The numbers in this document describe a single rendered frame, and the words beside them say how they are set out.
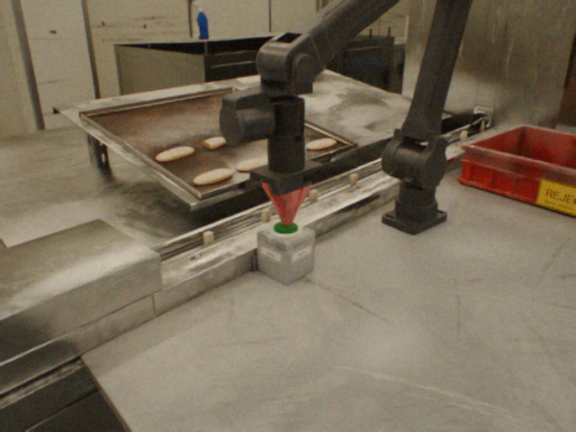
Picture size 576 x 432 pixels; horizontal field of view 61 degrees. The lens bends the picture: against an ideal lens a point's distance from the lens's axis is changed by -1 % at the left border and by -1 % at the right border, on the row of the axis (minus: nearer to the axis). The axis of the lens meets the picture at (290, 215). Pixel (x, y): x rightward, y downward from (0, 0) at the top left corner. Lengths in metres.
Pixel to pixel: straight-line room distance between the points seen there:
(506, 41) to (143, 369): 1.38
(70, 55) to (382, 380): 4.02
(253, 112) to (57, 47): 3.75
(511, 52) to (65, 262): 1.36
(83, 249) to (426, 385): 0.50
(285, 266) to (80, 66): 3.80
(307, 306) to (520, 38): 1.15
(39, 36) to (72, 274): 3.70
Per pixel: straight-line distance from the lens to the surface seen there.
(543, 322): 0.81
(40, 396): 0.73
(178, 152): 1.14
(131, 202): 1.18
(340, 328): 0.72
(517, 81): 1.68
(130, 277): 0.71
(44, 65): 4.35
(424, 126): 0.96
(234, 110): 0.68
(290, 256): 0.79
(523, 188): 1.23
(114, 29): 4.92
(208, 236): 0.87
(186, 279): 0.76
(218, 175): 1.05
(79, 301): 0.69
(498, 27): 1.69
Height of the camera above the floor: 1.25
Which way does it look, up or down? 24 degrees down
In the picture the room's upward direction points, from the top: straight up
